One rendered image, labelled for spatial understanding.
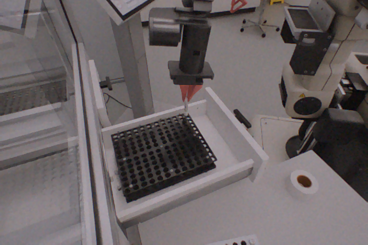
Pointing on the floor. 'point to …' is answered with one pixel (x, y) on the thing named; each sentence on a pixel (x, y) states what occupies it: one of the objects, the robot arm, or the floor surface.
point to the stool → (264, 5)
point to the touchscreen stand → (136, 70)
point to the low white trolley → (268, 212)
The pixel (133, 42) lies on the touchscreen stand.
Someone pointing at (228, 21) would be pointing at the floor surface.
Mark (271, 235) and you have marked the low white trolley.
